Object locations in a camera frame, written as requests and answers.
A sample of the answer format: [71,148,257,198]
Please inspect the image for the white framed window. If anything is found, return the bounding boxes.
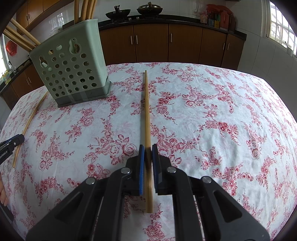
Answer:
[265,0,297,57]
[0,35,7,77]

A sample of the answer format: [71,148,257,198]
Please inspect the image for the red floral white tablecloth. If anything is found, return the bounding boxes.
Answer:
[0,62,297,241]

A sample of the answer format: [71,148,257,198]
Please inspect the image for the dark wok with lid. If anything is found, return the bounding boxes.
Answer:
[136,2,163,15]

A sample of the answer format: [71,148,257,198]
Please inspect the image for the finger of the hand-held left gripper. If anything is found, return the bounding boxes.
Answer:
[0,134,25,151]

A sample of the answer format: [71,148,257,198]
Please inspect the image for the green perforated utensil holder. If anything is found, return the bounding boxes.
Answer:
[28,19,112,107]

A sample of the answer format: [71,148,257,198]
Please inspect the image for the row of condiment containers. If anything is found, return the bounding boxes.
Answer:
[200,3,236,30]

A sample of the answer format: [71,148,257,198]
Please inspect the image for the brown wooden base cabinet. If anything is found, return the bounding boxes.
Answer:
[0,64,45,109]
[99,22,246,70]

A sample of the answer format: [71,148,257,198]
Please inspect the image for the person's left hand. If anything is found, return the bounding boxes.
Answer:
[0,177,9,206]

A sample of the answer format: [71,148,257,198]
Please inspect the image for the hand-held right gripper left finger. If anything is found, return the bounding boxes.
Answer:
[25,144,145,241]

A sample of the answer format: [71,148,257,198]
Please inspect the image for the brown wooden wall cabinet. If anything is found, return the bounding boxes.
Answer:
[16,0,75,27]

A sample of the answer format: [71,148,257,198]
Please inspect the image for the black wok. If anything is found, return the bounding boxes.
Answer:
[105,5,131,20]

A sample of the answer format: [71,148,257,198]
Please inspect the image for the black kitchen countertop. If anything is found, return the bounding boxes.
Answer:
[97,14,247,40]

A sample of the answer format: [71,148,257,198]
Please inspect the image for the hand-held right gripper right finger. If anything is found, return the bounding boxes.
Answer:
[151,144,271,241]

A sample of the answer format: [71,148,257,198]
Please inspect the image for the red wall ornament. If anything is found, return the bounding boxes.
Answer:
[6,40,18,56]

